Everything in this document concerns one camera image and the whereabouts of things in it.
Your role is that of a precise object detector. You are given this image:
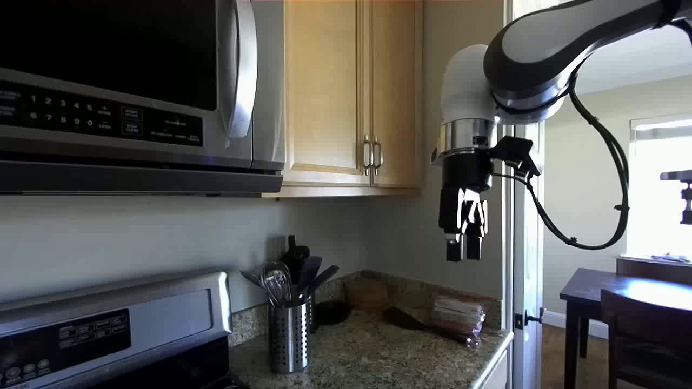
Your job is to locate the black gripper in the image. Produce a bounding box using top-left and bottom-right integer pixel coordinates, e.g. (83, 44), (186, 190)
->
(436, 147), (497, 263)

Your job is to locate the wide wooden cupboard door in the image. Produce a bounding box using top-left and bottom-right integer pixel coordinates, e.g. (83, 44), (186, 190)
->
(282, 0), (375, 188)

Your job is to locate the light wooden cupboard body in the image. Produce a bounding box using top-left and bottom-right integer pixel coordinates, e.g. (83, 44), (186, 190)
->
(262, 0), (428, 202)

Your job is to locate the narrow wooden cupboard door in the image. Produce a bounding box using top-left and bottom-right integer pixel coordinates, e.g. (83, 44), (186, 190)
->
(370, 0), (423, 193)

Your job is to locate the white door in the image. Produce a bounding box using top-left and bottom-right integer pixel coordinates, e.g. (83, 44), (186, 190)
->
(509, 0), (549, 389)

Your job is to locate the clear plastic bread bag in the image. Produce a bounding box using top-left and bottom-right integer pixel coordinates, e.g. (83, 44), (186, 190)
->
(428, 295), (488, 353)

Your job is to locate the black door lever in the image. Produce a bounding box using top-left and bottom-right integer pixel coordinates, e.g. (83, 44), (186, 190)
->
(510, 310), (544, 330)

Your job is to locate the brown round bowl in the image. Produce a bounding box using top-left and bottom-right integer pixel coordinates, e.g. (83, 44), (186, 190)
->
(342, 273), (396, 314)

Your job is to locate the dark wooden dining table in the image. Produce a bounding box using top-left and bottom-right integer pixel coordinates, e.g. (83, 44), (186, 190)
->
(557, 266), (692, 389)

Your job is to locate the black spatula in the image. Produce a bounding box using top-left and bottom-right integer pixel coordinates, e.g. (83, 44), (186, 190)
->
(311, 263), (342, 295)

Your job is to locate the black spoon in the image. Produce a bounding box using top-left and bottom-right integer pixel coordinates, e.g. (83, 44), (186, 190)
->
(297, 256), (325, 300)

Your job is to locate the tall black turner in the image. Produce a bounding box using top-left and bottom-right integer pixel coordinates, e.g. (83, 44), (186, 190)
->
(284, 234), (311, 286)

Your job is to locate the dark wooden chair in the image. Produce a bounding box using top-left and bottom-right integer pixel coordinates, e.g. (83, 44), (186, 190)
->
(599, 288), (692, 389)
(613, 256), (692, 288)

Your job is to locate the metal whisk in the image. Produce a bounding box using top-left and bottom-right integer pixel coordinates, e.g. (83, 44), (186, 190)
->
(260, 261), (292, 310)

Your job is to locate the bright window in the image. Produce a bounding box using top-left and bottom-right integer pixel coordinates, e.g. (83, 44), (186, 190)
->
(625, 114), (692, 263)

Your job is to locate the grey metal turner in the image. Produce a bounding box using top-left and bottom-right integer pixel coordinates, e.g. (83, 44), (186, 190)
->
(240, 266), (272, 292)

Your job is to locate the stainless steel stove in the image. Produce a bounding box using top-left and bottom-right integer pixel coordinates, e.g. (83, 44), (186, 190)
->
(0, 268), (248, 389)

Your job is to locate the stainless steel microwave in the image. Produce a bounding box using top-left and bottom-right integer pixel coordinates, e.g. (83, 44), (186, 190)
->
(0, 0), (287, 200)

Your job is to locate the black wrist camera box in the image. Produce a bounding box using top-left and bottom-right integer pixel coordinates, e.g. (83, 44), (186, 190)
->
(490, 136), (541, 182)

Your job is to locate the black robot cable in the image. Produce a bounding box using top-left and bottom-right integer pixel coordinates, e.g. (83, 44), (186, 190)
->
(495, 71), (631, 253)

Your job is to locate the black camera on stand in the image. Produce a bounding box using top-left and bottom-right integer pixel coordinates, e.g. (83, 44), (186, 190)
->
(657, 166), (692, 228)

